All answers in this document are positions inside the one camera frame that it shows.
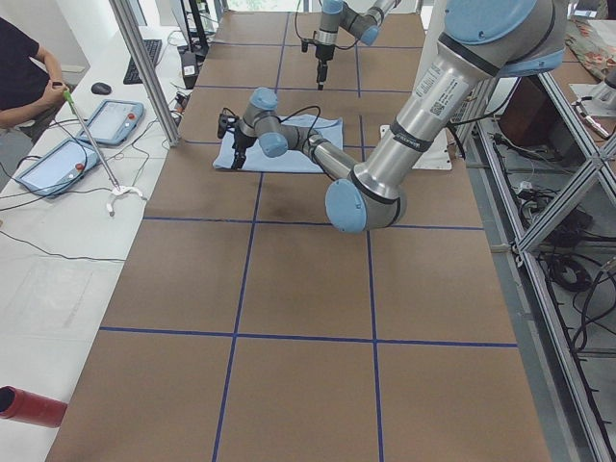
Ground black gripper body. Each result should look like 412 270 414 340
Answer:
217 109 253 154
301 31 336 65

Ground light blue t-shirt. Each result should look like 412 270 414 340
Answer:
213 117 344 173

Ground third robot base arm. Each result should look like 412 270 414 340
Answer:
570 67 615 118

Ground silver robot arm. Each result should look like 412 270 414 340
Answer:
218 0 567 233
295 0 399 90

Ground black keyboard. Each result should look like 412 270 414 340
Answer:
122 38 164 86

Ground far teach pendant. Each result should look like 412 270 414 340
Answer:
86 99 144 147

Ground teach pendant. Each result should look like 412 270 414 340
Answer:
15 140 99 197
86 99 144 147

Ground reacher grabber stick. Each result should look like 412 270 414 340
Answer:
63 90 146 217

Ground black computer mouse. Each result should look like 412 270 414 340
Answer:
90 82 112 95

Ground near teach pendant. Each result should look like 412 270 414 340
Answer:
15 140 99 197

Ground seated person in black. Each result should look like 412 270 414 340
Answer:
1 19 69 142

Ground floral cloth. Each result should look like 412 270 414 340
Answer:
565 19 615 81

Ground red bottle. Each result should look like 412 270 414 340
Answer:
1 386 67 428

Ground aluminium frame post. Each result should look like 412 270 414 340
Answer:
109 0 180 147

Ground cable bundle under frame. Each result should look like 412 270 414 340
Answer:
509 177 616 357

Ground aluminium frame rails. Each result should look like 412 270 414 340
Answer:
458 62 615 461

